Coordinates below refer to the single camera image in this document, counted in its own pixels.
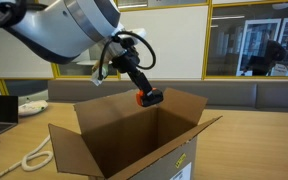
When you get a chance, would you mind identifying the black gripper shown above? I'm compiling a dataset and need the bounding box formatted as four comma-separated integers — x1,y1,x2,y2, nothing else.
111,49,156,98

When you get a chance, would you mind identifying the orange measuring tape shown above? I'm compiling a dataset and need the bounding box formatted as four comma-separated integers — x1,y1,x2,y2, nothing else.
135,87,164,108

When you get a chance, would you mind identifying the brown cardboard shipping box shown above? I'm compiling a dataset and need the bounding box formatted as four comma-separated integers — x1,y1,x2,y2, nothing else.
47,87,223,180

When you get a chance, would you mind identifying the grey upholstered bench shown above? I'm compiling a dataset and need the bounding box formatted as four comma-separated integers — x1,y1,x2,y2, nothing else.
47,79,288,113

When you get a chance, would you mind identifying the white plastic device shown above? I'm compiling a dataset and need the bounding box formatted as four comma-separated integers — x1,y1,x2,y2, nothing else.
17,99,49,117

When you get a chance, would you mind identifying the person in dark clothes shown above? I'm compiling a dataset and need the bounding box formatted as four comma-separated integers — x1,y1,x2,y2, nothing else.
240,39,288,77

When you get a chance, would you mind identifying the black laptop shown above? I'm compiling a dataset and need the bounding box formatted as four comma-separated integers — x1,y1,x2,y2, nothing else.
0,94,20,143

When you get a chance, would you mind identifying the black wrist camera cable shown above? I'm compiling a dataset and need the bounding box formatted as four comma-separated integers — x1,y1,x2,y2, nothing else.
98,30,157,82

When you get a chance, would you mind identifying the yellow window frame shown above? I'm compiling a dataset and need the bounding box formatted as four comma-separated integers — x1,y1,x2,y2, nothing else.
0,0,288,96

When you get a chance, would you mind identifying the white rope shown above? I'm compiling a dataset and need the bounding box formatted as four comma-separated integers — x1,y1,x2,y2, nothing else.
0,133,54,180

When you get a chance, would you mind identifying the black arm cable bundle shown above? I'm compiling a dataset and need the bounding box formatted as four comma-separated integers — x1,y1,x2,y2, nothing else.
0,0,28,31

